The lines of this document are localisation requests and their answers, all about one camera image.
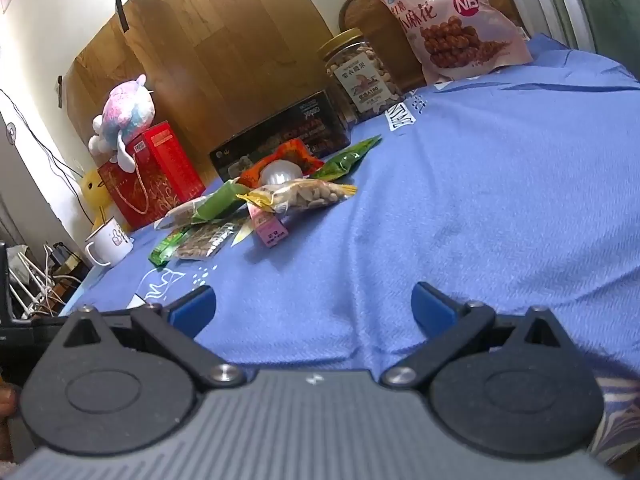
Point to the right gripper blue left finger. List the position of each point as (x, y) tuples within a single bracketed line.
[(170, 332)]

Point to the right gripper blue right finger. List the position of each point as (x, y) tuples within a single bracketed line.
[(452, 330)]

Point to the green cracker packet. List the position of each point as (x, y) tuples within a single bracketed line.
[(163, 251)]

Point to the clear brown nut packet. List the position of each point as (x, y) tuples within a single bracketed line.
[(204, 241)]

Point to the light green snack packet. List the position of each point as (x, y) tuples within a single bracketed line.
[(220, 203)]

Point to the clear peanut packet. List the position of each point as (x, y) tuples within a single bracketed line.
[(298, 194)]

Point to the white round snack packet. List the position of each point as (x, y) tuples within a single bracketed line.
[(279, 172)]

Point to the dark green snack packet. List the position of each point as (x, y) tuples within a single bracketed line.
[(346, 161)]

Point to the orange red snack packet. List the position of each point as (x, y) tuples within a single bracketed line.
[(292, 150)]

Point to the white enamel mug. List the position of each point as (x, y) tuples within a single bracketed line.
[(108, 245)]

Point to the pink small snack packet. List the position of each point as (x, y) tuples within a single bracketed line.
[(267, 226)]

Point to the red gift bag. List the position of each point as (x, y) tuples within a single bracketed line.
[(164, 177)]

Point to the blue tablecloth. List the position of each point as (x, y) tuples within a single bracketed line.
[(519, 188)]

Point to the yellow duck plush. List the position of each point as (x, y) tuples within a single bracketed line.
[(96, 195)]

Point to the pink blue plush toy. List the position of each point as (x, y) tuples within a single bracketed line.
[(127, 112)]

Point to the black gift box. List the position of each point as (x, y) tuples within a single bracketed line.
[(314, 120)]

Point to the clear nut jar gold lid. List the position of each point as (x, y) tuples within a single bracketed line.
[(359, 75)]

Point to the wooden board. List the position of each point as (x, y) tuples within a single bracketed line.
[(215, 67)]

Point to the pink twisted snack bag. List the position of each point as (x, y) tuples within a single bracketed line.
[(458, 39)]

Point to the round wicker tray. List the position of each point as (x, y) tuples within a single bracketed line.
[(385, 35)]

